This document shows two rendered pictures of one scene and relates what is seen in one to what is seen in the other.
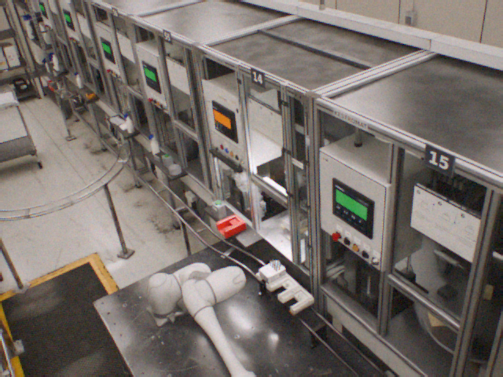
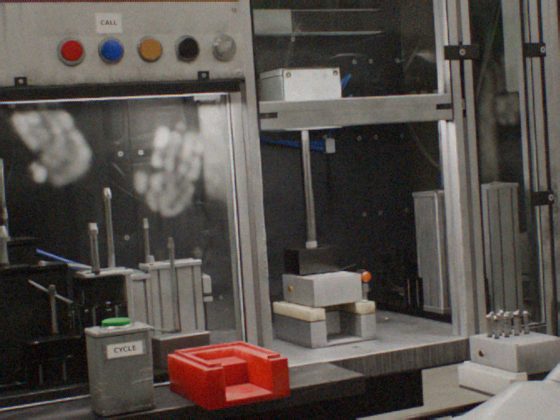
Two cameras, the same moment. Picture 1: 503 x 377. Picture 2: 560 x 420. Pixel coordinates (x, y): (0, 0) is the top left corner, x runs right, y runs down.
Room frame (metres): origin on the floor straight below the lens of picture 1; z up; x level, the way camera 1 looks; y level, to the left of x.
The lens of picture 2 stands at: (2.39, 1.72, 1.26)
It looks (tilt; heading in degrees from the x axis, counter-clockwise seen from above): 3 degrees down; 274
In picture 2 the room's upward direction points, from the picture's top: 4 degrees counter-clockwise
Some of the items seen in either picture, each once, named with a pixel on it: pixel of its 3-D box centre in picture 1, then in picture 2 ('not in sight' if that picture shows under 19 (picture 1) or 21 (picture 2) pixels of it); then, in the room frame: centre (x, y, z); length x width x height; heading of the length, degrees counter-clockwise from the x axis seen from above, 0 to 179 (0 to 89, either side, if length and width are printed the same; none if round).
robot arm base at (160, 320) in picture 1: (166, 310); not in sight; (2.15, 0.59, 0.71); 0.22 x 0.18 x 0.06; 30
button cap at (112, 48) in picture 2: not in sight; (111, 50); (2.76, 0.12, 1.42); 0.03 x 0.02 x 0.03; 30
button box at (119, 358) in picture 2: (220, 210); (117, 365); (2.76, 0.22, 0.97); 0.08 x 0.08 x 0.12; 30
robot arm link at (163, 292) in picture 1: (162, 290); not in sight; (2.17, 0.59, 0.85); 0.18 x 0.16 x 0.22; 118
